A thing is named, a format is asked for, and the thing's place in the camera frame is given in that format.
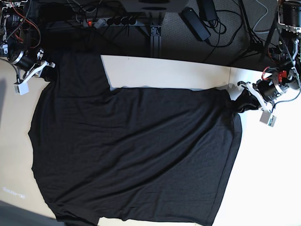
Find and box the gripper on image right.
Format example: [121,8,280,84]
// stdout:
[237,75,301,111]

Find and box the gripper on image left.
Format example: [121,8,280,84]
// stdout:
[9,48,56,82]

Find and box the black T-shirt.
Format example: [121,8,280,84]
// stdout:
[27,52,261,226]

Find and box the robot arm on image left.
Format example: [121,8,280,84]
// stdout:
[0,0,55,85]

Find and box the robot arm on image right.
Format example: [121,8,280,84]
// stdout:
[235,0,301,113]

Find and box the black power strip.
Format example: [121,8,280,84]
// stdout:
[75,16,139,29]

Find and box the black power adapter brick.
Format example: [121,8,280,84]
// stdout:
[180,7,211,41]

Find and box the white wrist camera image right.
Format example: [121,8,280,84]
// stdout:
[260,111,277,127]

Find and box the grey braided cable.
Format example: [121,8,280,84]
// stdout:
[253,0,279,33]

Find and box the aluminium frame post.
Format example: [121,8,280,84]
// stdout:
[148,12,163,58]

